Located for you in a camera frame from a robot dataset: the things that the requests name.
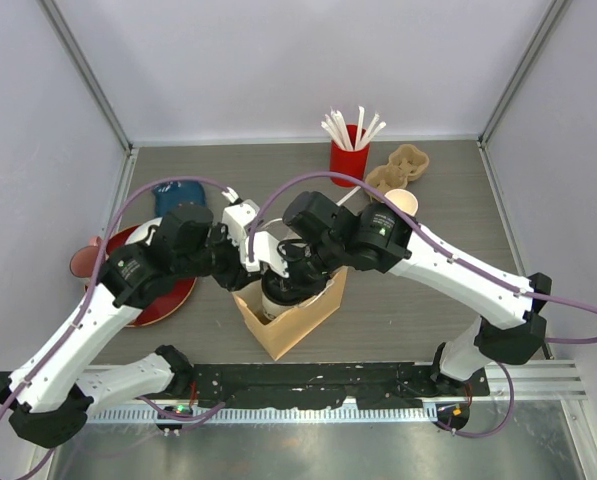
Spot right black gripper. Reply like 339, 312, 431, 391
268, 237, 345, 298

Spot white straw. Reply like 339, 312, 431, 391
336, 188, 358, 206

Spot brown paper bag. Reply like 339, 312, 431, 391
232, 266, 347, 361

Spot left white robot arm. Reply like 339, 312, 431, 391
0, 200, 259, 449

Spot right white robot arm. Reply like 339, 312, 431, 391
252, 191, 551, 395

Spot white paper plate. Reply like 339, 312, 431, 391
125, 217, 162, 250

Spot blue cloth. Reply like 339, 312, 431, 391
151, 181, 207, 217

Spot red round plate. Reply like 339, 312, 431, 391
106, 225, 196, 328

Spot red straw holder cup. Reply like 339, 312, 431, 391
329, 124, 370, 188

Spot stack of white paper cups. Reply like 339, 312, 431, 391
385, 189, 419, 216

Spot remaining cardboard carrier stack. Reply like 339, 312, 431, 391
365, 144, 430, 194

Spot pink plastic cup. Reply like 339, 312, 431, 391
69, 236, 103, 284

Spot white wrapped straws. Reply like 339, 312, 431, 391
320, 105, 387, 152

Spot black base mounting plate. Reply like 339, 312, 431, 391
133, 360, 492, 412

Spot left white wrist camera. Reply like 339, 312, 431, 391
221, 187, 259, 247

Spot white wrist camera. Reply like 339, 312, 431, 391
239, 231, 289, 278
221, 187, 259, 247

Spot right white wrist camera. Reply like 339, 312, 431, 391
239, 231, 289, 278

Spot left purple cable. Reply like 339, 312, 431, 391
0, 177, 237, 479

